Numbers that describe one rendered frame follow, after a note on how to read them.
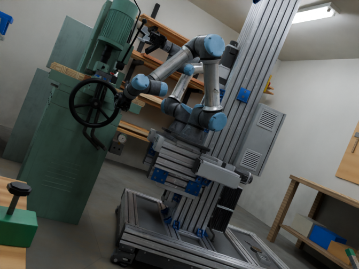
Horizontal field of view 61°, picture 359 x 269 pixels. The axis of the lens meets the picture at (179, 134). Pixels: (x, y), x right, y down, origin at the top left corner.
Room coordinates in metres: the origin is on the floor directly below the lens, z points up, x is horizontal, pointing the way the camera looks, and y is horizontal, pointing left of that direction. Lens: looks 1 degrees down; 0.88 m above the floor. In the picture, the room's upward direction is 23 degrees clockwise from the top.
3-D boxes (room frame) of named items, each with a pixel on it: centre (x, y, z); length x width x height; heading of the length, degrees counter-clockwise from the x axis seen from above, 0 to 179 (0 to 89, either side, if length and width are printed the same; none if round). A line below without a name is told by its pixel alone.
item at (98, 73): (1.89, 0.56, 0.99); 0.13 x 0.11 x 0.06; 116
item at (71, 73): (2.07, 0.63, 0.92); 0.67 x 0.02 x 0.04; 116
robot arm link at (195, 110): (1.89, -0.08, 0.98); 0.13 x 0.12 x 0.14; 33
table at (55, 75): (1.97, 0.60, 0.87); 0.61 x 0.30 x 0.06; 116
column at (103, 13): (2.32, 0.79, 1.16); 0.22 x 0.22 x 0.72; 26
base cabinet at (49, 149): (2.16, 0.72, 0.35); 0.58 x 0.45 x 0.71; 26
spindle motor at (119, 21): (2.06, 0.67, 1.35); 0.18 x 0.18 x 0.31
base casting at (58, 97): (2.17, 0.72, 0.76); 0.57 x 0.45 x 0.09; 26
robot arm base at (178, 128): (2.38, 0.02, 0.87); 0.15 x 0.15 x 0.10
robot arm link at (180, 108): (2.38, 0.03, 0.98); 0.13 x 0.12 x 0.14; 68
